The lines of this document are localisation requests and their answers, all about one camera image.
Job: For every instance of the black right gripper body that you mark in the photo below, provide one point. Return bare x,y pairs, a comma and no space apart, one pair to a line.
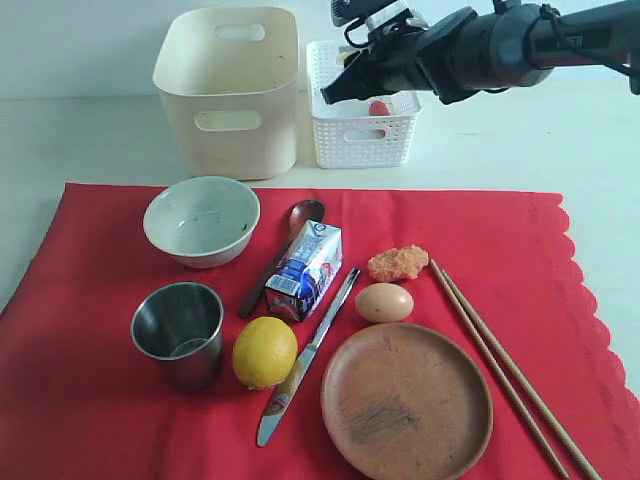
393,63

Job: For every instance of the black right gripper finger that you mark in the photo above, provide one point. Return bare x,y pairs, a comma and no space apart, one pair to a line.
359,81

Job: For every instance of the red sausage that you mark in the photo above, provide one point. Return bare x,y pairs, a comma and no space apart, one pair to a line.
379,108

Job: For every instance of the blue white milk carton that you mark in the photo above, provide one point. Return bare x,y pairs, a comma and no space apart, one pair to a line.
305,272

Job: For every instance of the orange fried chicken piece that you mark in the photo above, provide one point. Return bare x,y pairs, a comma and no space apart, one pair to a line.
398,264

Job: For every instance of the brown egg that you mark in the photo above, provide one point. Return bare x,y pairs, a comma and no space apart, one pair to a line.
383,303

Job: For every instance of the yellow lemon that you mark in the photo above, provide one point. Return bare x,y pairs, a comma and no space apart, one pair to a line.
264,353

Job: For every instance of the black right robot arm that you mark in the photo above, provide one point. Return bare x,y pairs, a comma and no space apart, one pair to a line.
516,45

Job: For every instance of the small white perforated basket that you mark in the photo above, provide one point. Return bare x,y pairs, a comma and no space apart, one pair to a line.
344,133

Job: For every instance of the large cream plastic bin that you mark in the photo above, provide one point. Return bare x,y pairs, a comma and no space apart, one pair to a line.
227,79

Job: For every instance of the dark wooden spoon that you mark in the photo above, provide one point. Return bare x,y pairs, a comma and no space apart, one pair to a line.
302,211

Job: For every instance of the white ceramic bowl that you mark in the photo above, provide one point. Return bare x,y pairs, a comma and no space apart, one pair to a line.
203,222

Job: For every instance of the stainless steel cup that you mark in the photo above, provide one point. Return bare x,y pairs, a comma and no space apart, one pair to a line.
179,327

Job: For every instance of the brown wooden plate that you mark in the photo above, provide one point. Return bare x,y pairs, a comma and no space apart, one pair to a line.
402,401

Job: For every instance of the steel table knife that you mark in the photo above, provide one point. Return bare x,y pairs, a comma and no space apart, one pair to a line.
284,393

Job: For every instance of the red table cloth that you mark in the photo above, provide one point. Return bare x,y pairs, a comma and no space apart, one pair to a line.
79,401

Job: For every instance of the left wooden chopstick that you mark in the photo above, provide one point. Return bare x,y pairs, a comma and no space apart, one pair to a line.
519,406

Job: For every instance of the wooden chopstick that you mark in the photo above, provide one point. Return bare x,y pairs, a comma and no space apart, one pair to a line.
519,406
545,411

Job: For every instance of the right wooden chopstick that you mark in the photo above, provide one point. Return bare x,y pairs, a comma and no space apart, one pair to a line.
545,411

